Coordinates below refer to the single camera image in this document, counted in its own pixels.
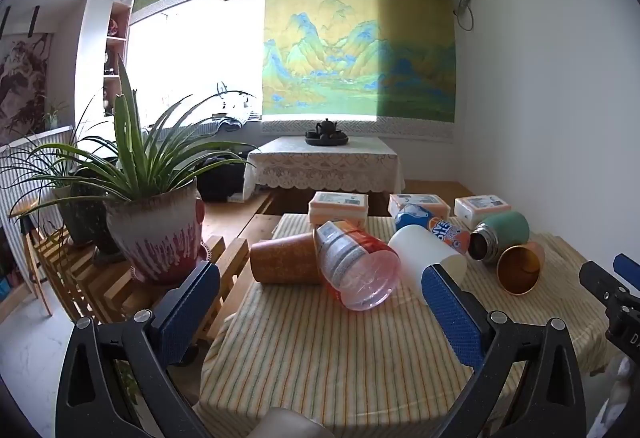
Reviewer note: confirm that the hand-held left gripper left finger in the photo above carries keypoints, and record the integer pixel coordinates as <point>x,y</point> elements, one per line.
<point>186,318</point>

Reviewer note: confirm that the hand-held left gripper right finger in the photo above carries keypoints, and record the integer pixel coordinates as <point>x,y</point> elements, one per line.
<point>450,315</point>

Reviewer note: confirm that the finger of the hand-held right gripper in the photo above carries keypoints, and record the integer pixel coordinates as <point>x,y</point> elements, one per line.
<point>627,270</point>
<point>600,280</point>

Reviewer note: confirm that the clear plastic bottle orange label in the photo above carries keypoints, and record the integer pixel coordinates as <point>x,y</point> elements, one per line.
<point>357,268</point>

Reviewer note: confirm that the white cup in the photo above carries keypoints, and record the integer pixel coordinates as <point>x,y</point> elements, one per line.
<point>425,250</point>

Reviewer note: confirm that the pink and gold metal cup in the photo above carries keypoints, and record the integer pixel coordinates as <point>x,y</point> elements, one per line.
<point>520,270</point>

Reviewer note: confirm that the orange-brown speckled cup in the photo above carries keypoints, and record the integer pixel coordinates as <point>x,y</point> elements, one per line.
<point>282,259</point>

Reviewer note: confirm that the wooden slatted plant rack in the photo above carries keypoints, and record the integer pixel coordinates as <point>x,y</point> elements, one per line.
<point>225,263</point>

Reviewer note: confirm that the potted plant red white pot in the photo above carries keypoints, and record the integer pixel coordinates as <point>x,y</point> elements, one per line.
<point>155,233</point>

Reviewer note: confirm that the green thermos flask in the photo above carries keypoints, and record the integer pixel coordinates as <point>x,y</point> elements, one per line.
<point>502,233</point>

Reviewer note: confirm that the orange tissue pack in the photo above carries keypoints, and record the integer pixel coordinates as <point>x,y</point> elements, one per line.
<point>417,201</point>
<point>339,204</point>
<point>482,205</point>

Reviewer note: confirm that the striped yellow tablecloth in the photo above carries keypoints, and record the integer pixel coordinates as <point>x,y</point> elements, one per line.
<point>325,363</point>

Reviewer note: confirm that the potted plant dark pot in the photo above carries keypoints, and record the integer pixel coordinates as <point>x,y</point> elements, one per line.
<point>82,218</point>

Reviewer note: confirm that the black bag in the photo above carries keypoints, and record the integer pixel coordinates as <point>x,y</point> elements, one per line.
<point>222,178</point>

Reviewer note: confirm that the low table with lace cloth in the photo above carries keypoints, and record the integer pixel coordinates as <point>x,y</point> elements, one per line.
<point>325,165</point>

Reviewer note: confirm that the grey folded blanket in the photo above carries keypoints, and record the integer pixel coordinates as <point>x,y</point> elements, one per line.
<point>230,123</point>

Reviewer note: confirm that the black tea tray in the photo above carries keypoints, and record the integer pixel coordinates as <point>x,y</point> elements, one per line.
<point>327,140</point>

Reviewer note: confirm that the white slatted radiator cover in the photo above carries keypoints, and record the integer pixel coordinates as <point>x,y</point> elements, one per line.
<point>30,167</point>

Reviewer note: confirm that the black teapot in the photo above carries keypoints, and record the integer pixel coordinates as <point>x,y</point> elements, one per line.
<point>326,126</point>

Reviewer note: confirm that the small green potted plant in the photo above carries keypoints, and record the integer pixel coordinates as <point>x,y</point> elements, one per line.
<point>52,115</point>

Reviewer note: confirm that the white and pink shelf unit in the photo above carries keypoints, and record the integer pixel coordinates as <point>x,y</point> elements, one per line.
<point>107,52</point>

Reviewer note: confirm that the green landscape roller blind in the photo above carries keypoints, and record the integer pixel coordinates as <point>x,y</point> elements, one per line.
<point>350,32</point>

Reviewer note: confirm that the ink painting wall scroll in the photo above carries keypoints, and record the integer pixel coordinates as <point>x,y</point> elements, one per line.
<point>22,82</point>

